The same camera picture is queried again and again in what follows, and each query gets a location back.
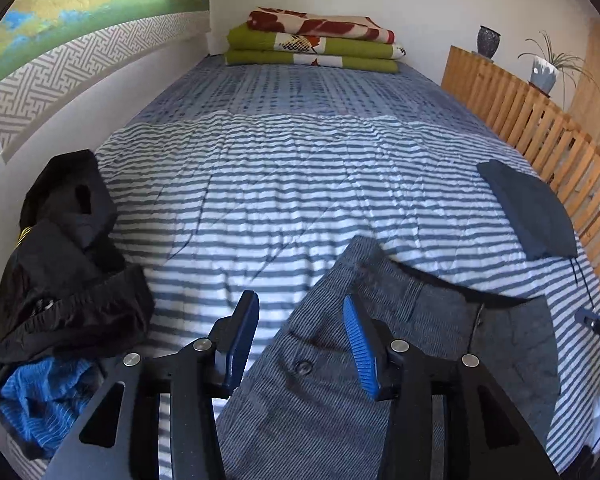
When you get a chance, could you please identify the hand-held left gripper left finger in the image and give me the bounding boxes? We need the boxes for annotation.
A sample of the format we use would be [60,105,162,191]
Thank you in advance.
[42,290,260,480]

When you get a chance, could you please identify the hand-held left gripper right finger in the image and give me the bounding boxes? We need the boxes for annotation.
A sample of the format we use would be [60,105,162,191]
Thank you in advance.
[342,294,562,480]

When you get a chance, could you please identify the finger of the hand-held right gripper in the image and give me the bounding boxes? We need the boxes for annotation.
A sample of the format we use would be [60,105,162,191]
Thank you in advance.
[575,308,600,332]

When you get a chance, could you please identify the grey houndstooth pants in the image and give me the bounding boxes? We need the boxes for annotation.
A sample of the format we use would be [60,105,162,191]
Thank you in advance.
[215,235,563,480]

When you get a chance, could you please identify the dark navy folded pants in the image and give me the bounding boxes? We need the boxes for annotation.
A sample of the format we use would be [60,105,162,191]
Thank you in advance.
[476,159,579,262]

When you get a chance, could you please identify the blue white striped blanket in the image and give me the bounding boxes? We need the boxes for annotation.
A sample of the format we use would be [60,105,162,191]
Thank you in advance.
[5,110,600,480]

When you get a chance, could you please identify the black crumpled garment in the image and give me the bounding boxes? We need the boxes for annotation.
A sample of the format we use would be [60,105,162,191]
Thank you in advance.
[0,149,156,381]

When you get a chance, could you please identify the blue striped garment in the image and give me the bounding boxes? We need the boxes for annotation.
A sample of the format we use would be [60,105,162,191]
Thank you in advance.
[0,357,101,461]

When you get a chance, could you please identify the wooden door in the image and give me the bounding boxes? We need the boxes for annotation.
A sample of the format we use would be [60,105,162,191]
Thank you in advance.
[569,19,600,146]

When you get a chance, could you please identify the potted plant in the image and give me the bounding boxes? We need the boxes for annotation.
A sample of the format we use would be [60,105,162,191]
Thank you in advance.
[517,30,600,98]

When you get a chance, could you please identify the blue patterned bed sheet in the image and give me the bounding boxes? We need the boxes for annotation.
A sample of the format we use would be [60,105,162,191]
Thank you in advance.
[125,55,491,136]

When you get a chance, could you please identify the green folded blanket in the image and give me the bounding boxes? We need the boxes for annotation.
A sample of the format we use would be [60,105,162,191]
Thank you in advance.
[227,24,407,59]
[225,50,401,75]

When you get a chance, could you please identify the dark speckled vase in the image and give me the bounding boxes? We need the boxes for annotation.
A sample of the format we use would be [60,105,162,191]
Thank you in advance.
[476,25,502,61]

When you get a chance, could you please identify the red cream folded blanket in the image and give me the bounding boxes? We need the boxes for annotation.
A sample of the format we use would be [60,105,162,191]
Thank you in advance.
[247,7,396,45]

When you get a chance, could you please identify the wooden slatted bed rail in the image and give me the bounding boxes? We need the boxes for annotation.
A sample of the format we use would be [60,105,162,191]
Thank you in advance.
[440,45,600,316]

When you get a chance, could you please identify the wall map poster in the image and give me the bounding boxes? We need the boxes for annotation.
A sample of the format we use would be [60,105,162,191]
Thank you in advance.
[0,0,211,153]

